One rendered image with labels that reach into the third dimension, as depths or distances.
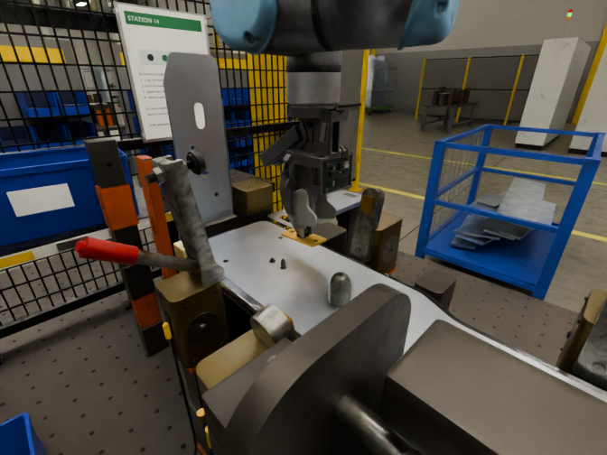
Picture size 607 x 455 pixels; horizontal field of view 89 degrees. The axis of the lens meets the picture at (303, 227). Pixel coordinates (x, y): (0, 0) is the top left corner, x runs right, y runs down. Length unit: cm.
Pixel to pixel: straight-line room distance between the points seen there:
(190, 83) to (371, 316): 60
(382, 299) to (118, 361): 79
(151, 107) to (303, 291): 66
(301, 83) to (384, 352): 34
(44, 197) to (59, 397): 42
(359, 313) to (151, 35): 89
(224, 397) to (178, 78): 57
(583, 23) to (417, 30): 1410
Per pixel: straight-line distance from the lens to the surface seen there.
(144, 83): 95
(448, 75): 1270
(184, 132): 68
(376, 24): 30
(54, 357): 99
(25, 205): 73
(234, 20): 35
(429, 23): 30
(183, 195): 38
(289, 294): 48
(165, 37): 98
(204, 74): 70
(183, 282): 45
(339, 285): 44
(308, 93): 44
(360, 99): 390
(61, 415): 85
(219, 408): 22
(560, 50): 810
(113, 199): 68
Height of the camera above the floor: 129
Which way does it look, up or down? 25 degrees down
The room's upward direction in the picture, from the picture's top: straight up
